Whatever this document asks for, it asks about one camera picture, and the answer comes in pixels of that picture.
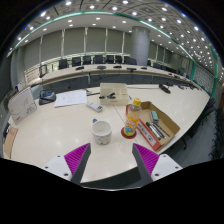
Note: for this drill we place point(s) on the green-grey board eraser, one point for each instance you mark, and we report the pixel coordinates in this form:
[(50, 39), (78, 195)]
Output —
[(154, 116)]

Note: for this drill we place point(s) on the white remote control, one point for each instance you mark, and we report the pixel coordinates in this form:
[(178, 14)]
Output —
[(94, 106)]

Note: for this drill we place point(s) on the large white cardboard box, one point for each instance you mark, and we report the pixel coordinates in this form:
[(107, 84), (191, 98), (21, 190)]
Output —
[(21, 105)]

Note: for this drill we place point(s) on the brown cardboard box, red label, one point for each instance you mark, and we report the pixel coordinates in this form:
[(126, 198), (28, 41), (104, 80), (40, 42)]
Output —
[(168, 123)]

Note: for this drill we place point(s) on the small beige open box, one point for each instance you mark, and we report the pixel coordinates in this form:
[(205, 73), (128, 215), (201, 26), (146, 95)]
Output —
[(115, 90)]

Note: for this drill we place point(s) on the ceiling lights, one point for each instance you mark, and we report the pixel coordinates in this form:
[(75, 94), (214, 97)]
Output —
[(115, 8)]

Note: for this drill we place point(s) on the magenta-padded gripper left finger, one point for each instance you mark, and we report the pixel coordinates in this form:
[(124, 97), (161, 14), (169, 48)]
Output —
[(75, 161)]

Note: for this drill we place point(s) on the black marker pen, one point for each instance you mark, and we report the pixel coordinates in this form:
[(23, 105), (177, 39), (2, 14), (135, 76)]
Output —
[(162, 130), (153, 130)]

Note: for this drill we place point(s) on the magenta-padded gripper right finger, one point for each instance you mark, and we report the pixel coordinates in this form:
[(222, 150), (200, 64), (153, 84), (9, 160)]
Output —
[(148, 161)]

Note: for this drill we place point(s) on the row of black office chairs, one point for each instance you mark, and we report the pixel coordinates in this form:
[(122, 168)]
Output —
[(98, 60)]

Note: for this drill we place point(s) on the white paper sheet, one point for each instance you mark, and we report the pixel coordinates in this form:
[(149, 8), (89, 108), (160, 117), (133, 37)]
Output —
[(70, 98)]

